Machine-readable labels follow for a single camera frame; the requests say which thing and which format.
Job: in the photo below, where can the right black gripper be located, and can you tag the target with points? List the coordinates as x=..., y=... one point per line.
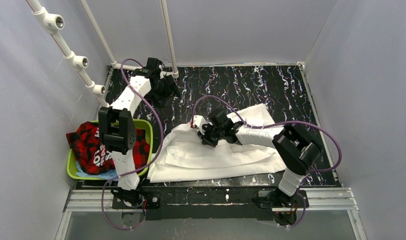
x=207, y=134

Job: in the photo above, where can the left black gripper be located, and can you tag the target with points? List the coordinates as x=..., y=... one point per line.
x=164, y=87

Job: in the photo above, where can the white cloth sheet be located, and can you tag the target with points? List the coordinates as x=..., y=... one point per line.
x=184, y=158

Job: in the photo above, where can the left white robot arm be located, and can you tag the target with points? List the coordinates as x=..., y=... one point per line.
x=117, y=131

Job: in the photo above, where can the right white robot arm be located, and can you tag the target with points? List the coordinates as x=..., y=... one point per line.
x=295, y=146

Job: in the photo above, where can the red black plaid cloth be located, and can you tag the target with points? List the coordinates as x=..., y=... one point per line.
x=91, y=157

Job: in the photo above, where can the green plastic basket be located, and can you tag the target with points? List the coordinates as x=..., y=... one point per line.
x=139, y=124

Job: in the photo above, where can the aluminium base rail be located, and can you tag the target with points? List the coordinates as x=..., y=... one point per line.
x=319, y=199

